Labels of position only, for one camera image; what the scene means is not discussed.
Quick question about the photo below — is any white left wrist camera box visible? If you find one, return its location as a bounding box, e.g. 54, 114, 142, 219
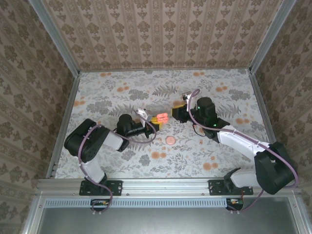
136, 108, 150, 121

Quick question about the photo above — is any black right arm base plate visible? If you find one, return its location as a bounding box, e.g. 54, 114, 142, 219
208, 179, 254, 196

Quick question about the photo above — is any floral patterned table mat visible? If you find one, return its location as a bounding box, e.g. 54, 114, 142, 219
54, 69, 281, 179

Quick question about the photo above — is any grey metal sheet panel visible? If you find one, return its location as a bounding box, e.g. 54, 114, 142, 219
36, 206, 299, 234

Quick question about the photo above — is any aluminium side rail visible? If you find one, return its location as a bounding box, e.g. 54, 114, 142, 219
46, 72, 81, 179
248, 70, 289, 177

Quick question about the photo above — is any aluminium back rail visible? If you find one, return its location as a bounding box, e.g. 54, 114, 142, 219
78, 67, 252, 73

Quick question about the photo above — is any aluminium corner post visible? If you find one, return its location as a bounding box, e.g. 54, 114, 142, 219
29, 0, 81, 76
248, 0, 297, 74

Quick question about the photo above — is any black cable connector board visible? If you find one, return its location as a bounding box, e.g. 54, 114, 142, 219
90, 198, 111, 212
226, 197, 244, 212

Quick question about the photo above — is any aluminium front mounting rail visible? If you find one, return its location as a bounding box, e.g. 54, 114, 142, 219
36, 177, 300, 197

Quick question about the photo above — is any grey slotted cable duct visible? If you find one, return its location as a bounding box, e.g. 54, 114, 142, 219
45, 197, 231, 208

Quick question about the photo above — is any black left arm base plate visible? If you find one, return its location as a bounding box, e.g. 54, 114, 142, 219
79, 179, 122, 196

